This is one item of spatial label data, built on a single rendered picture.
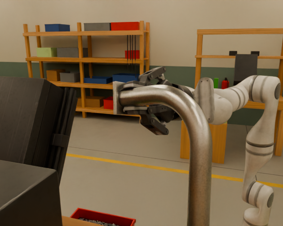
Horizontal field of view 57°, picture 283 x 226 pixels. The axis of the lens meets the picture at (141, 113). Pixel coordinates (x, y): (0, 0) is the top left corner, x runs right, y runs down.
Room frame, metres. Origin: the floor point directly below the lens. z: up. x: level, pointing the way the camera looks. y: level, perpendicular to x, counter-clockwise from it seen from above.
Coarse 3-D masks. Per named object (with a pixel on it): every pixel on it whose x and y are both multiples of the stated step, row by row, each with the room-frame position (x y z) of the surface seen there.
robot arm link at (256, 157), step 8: (248, 144) 0.88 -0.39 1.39; (248, 152) 0.88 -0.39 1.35; (256, 152) 0.86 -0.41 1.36; (264, 152) 0.85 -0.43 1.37; (272, 152) 0.86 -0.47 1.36; (248, 160) 0.88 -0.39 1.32; (256, 160) 0.86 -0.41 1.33; (264, 160) 0.85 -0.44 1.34; (248, 168) 0.88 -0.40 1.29; (256, 168) 0.87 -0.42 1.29; (248, 176) 0.89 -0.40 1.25; (248, 184) 0.90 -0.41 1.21; (248, 192) 0.89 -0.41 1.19
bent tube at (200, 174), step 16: (128, 96) 0.41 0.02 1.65; (144, 96) 0.39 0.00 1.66; (160, 96) 0.37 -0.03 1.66; (176, 96) 0.36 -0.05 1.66; (176, 112) 0.36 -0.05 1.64; (192, 112) 0.34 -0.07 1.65; (192, 128) 0.33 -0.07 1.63; (208, 128) 0.33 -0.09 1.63; (192, 144) 0.33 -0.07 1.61; (208, 144) 0.32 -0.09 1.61; (192, 160) 0.32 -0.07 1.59; (208, 160) 0.31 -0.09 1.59; (192, 176) 0.31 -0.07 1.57; (208, 176) 0.31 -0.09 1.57; (192, 192) 0.31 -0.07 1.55; (208, 192) 0.31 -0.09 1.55; (192, 208) 0.30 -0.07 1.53; (208, 208) 0.30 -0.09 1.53; (192, 224) 0.29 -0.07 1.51; (208, 224) 0.30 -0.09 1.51
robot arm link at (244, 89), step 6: (246, 78) 0.89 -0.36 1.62; (252, 78) 0.88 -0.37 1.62; (240, 84) 0.81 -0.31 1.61; (246, 84) 0.86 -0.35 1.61; (252, 84) 0.87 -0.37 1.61; (234, 90) 0.72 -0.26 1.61; (240, 90) 0.73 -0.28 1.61; (246, 90) 0.76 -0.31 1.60; (240, 96) 0.71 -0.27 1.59; (246, 96) 0.73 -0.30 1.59; (240, 102) 0.71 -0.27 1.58; (246, 102) 0.74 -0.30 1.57; (240, 108) 0.73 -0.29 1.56
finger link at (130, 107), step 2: (124, 106) 0.42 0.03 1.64; (126, 106) 0.42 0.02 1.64; (128, 106) 0.41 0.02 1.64; (130, 106) 0.41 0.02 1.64; (132, 106) 0.41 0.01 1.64; (134, 106) 0.41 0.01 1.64; (136, 106) 0.41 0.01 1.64; (138, 106) 0.42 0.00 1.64; (140, 106) 0.42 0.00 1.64; (142, 106) 0.43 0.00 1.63; (144, 106) 0.43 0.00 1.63; (146, 106) 0.44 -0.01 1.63; (124, 108) 0.42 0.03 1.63; (126, 108) 0.42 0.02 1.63; (128, 108) 0.41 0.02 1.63; (130, 108) 0.41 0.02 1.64; (132, 108) 0.41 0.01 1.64; (134, 108) 0.41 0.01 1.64; (136, 108) 0.41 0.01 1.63; (138, 108) 0.42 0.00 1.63; (140, 108) 0.42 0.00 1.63; (142, 108) 0.43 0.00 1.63; (144, 108) 0.43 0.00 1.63; (146, 108) 0.43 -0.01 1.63; (124, 110) 0.42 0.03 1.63; (126, 110) 0.42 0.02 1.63
